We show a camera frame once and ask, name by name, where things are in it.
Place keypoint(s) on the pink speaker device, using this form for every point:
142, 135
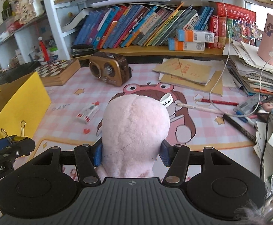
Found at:
265, 50

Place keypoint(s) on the small red white box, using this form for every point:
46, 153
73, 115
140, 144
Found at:
87, 113

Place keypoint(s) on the brown paper notebooks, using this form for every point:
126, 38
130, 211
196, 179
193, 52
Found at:
204, 76

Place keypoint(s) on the lower orange medicine box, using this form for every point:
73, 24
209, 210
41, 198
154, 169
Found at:
175, 45

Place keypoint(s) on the black keyboard piano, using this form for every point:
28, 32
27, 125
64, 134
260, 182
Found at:
17, 72

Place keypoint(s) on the row of leaning books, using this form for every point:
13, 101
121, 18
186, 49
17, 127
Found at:
121, 26

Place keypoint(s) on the white paintbrush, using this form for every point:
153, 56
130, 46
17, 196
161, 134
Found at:
199, 108

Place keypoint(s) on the red white bottle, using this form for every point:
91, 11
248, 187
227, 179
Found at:
44, 50

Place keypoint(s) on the stack of papers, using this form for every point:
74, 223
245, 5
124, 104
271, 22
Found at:
255, 74

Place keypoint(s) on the white bookshelf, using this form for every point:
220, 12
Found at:
65, 17

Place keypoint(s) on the brown retro radio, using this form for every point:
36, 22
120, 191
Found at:
110, 68

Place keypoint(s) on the yellow cardboard box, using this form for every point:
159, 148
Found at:
24, 99

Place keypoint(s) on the red pencil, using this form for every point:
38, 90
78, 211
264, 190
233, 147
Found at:
221, 102

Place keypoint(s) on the pink checked table mat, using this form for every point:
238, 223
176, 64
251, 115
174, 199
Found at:
195, 129

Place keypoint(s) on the orange white medicine box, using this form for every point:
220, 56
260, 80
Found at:
190, 35

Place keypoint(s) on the black pen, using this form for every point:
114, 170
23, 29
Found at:
239, 128

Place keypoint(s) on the white blue spray bottle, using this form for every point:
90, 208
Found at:
166, 100

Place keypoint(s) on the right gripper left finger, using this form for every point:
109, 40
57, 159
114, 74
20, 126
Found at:
88, 157

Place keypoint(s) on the red thick dictionary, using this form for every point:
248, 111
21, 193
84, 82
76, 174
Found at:
232, 11

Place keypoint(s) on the wooden chess box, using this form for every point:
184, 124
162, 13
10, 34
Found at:
58, 73

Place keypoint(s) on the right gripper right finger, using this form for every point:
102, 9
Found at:
176, 158

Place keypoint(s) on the pink plush pig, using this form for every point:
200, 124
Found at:
133, 128

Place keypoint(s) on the pink figurine decoration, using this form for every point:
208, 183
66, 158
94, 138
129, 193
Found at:
26, 11

